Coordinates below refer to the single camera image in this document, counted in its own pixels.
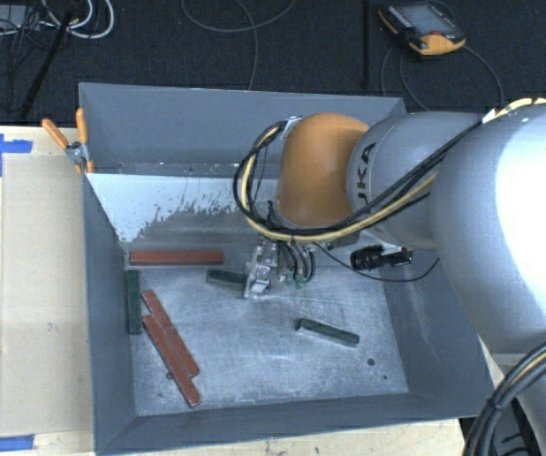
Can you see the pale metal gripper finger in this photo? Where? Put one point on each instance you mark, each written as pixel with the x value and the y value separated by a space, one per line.
pixel 257 289
pixel 255 271

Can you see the dark green flat block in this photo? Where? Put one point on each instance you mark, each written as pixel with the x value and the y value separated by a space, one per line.
pixel 327 332
pixel 134 302
pixel 225 277

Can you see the grey metal bin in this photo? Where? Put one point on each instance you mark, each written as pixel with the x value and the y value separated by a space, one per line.
pixel 263 340

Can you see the red-brown flat block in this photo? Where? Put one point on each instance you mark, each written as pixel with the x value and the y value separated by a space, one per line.
pixel 172 361
pixel 175 257
pixel 170 333

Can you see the pale flat board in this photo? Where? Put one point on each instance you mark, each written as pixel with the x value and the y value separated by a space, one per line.
pixel 40 302

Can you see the black cylinder on white bracket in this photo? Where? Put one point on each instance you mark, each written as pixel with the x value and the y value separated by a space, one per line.
pixel 372 257

